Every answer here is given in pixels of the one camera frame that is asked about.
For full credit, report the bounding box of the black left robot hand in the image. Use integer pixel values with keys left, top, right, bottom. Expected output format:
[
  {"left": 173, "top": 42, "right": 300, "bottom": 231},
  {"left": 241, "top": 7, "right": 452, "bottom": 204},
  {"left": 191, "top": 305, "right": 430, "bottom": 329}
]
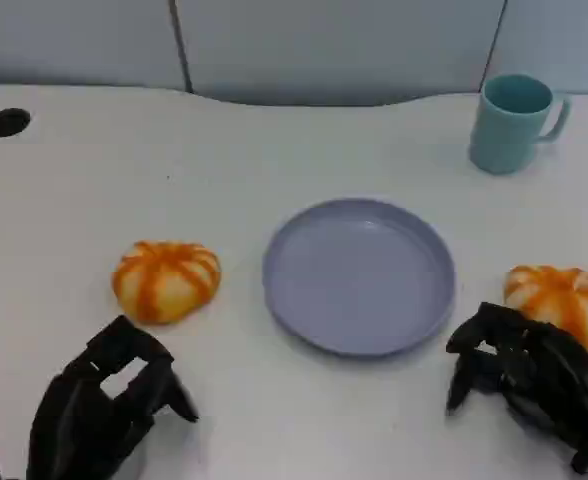
[{"left": 26, "top": 314, "right": 200, "bottom": 480}]

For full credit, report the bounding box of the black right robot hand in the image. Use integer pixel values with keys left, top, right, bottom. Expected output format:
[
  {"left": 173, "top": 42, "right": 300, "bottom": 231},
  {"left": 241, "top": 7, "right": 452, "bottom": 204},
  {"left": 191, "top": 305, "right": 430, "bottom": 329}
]
[{"left": 445, "top": 301, "right": 588, "bottom": 476}]

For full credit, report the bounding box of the orange and white bread roll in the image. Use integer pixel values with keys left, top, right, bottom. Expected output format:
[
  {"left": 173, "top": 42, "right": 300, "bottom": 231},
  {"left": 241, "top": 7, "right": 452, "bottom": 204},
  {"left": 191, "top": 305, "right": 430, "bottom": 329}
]
[
  {"left": 111, "top": 240, "right": 223, "bottom": 325},
  {"left": 503, "top": 264, "right": 588, "bottom": 351}
]

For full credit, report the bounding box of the lilac plate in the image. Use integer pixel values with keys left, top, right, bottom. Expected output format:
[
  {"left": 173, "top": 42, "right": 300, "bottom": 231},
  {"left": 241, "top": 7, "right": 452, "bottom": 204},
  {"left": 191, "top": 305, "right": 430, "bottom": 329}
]
[{"left": 262, "top": 197, "right": 457, "bottom": 359}]

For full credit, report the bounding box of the pale green mug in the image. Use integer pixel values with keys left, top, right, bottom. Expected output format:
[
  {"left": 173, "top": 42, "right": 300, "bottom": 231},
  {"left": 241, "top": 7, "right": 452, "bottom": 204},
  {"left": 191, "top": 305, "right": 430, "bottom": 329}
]
[{"left": 468, "top": 73, "right": 573, "bottom": 175}]

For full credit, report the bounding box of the grey partition panel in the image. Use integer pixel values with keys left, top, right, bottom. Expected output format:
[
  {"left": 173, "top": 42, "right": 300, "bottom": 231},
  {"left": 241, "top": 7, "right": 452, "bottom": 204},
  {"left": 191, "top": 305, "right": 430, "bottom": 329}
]
[
  {"left": 487, "top": 0, "right": 588, "bottom": 96},
  {"left": 0, "top": 0, "right": 189, "bottom": 92},
  {"left": 169, "top": 0, "right": 508, "bottom": 108}
]

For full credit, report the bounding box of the black table cable hole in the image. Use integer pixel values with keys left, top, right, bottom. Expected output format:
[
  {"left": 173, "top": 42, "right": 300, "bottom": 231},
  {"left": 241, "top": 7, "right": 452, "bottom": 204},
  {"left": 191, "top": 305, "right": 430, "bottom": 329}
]
[{"left": 0, "top": 107, "right": 32, "bottom": 139}]

